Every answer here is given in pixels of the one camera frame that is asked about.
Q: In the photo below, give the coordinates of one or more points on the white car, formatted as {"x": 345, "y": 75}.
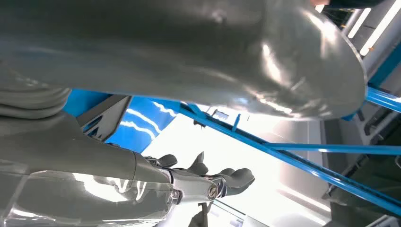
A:
{"x": 219, "y": 150}

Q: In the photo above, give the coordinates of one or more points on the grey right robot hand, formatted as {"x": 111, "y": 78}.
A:
{"x": 188, "y": 47}

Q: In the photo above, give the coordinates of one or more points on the blue metal shelf rack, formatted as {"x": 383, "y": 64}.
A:
{"x": 344, "y": 149}

